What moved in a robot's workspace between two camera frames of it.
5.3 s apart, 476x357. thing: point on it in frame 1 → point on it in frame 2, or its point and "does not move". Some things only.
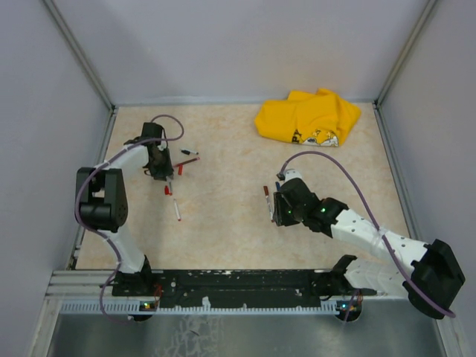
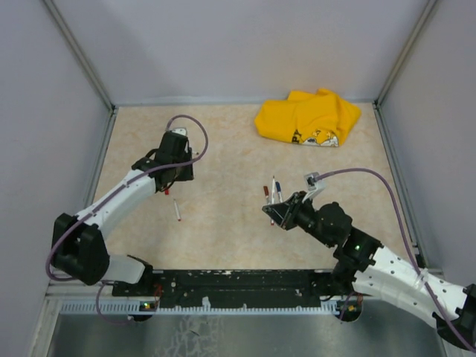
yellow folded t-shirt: [320, 117] does not move
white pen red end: [177, 210] does not move
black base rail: [234, 288] does not move
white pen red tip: [166, 191] → [273, 198]
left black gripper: [166, 171] → [187, 175]
